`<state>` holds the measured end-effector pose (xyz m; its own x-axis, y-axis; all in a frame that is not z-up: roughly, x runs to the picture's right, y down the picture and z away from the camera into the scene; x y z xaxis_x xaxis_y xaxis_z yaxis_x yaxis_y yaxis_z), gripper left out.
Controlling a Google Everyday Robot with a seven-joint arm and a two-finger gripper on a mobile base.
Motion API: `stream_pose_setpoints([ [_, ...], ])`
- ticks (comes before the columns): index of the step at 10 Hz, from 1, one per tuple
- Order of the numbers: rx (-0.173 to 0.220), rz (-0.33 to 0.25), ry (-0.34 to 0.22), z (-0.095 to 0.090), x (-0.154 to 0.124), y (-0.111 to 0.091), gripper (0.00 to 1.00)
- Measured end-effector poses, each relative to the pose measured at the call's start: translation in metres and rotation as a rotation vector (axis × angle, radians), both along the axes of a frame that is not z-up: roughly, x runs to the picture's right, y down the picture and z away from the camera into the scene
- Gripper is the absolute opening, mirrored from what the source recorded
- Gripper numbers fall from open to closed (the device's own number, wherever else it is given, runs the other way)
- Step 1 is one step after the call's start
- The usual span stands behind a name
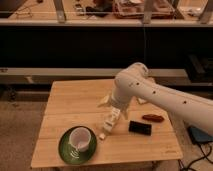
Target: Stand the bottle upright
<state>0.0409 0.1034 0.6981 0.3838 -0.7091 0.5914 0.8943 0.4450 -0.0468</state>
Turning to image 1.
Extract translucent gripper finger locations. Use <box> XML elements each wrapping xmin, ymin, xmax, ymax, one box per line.
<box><xmin>121</xmin><ymin>107</ymin><xmax>129</xmax><ymax>120</ymax></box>
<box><xmin>98</xmin><ymin>94</ymin><xmax>111</xmax><ymax>107</ymax></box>

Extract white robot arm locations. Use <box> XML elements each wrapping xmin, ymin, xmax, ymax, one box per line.
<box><xmin>100</xmin><ymin>62</ymin><xmax>213</xmax><ymax>136</ymax></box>

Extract small white cube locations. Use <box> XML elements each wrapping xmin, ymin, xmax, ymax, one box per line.
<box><xmin>99</xmin><ymin>133</ymin><xmax>106</xmax><ymax>140</ymax></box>

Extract brown oblong object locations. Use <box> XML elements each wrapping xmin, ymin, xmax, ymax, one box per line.
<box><xmin>142</xmin><ymin>114</ymin><xmax>164</xmax><ymax>122</ymax></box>

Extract black floor cable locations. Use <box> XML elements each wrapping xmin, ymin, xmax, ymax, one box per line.
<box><xmin>178</xmin><ymin>143</ymin><xmax>213</xmax><ymax>171</ymax></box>

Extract blue box on floor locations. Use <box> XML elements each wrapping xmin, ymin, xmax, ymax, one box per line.
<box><xmin>187</xmin><ymin>126</ymin><xmax>213</xmax><ymax>144</ymax></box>

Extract white sponge block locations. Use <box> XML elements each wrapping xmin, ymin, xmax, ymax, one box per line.
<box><xmin>137</xmin><ymin>98</ymin><xmax>147</xmax><ymax>105</ymax></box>

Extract black rectangular box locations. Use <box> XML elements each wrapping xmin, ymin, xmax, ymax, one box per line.
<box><xmin>129</xmin><ymin>121</ymin><xmax>152</xmax><ymax>135</ymax></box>

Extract white cup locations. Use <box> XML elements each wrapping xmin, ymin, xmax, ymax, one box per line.
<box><xmin>69</xmin><ymin>127</ymin><xmax>91</xmax><ymax>152</ymax></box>

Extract green saucer plate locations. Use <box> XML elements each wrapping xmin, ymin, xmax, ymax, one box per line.
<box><xmin>58</xmin><ymin>127</ymin><xmax>97</xmax><ymax>165</ymax></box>

